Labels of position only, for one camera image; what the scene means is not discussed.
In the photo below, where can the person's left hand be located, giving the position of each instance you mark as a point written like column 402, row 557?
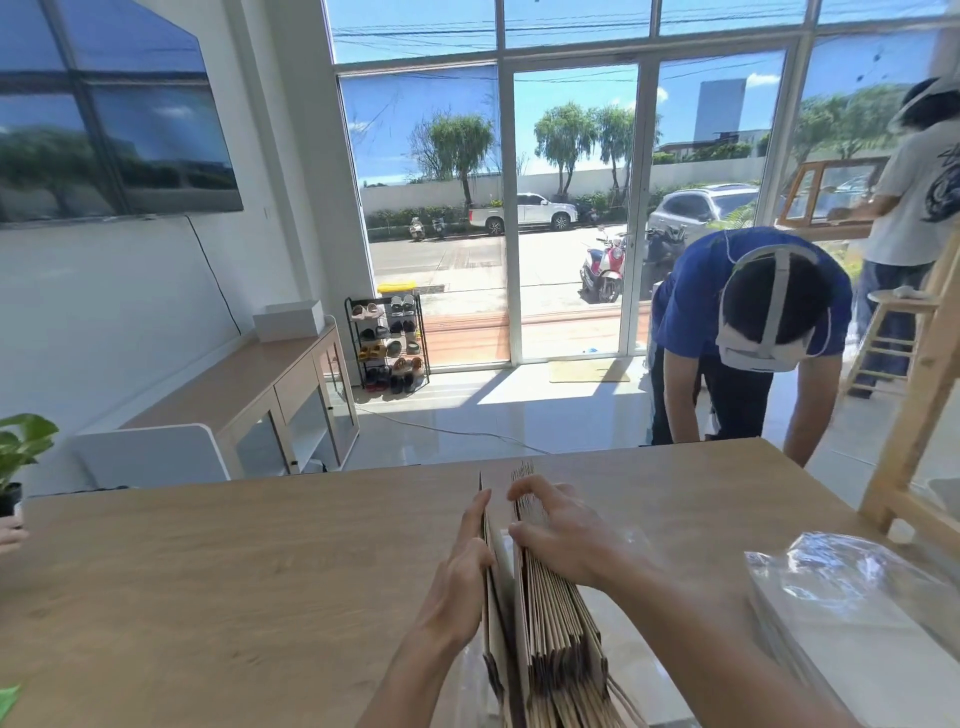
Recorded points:
column 454, row 585

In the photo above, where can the person's right hand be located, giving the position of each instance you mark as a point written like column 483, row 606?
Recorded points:
column 581, row 540

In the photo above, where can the person's left fingers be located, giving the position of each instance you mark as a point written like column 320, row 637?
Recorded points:
column 474, row 525

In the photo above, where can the person's right thumb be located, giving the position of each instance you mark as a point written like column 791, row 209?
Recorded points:
column 529, row 536

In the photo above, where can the single brown bag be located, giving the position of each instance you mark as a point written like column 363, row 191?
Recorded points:
column 496, row 622

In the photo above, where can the stack of brown paper bags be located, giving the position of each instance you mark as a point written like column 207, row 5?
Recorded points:
column 559, row 637

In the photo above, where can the person's left forearm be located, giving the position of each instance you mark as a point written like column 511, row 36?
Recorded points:
column 409, row 679

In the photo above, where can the person's right forearm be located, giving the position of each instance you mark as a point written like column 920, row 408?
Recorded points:
column 712, row 652

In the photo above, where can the beige doormat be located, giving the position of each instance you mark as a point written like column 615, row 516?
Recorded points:
column 589, row 372

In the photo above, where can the rows of shoes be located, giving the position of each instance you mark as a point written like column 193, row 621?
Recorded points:
column 390, row 349

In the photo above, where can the black shoe rack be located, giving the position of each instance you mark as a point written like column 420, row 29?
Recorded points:
column 349, row 345

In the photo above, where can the light wooden sideboard cabinet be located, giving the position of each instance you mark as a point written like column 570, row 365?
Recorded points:
column 247, row 397

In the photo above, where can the white box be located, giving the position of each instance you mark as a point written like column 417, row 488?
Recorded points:
column 286, row 321

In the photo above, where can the red scooter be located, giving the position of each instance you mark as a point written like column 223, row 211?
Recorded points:
column 604, row 268

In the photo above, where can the white headset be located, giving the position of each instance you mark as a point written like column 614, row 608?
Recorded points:
column 754, row 354

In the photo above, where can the small parked scooter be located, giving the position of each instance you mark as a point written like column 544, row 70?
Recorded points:
column 417, row 228

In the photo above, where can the white pickup truck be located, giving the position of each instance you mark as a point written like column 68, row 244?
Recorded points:
column 525, row 213

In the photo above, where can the black motorcycle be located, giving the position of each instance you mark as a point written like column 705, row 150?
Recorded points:
column 664, row 246

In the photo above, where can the clear plastic bag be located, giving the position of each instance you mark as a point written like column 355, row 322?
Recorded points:
column 847, row 600

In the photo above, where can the white rounded chair back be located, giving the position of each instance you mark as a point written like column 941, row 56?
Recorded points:
column 150, row 457

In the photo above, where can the white flat packet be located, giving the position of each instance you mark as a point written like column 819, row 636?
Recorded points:
column 840, row 660

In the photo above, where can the silver car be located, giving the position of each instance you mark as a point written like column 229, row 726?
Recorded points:
column 701, row 208

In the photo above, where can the wooden stool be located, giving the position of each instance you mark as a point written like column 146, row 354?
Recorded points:
column 896, row 330

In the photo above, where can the green potted plant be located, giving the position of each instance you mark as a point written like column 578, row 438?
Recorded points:
column 22, row 446

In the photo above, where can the black plant pot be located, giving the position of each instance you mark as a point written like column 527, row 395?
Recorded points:
column 9, row 501

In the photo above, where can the green leaf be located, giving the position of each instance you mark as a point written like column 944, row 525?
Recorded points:
column 7, row 703

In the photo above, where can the white sliding door frame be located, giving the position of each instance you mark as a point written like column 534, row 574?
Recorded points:
column 646, row 202

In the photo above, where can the wooden ladder shelf frame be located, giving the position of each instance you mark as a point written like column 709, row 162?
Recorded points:
column 911, row 420

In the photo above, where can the wooden window frame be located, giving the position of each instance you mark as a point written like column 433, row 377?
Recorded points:
column 795, row 196

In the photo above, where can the wall-mounted black television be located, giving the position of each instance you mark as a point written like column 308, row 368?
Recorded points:
column 112, row 105

